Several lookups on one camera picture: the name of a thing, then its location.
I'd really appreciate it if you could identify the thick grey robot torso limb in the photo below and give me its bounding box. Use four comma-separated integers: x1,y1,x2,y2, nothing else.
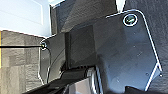
19,64,108,94

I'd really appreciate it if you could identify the green ringed round button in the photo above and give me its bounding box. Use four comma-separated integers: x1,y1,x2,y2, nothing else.
122,12,139,27

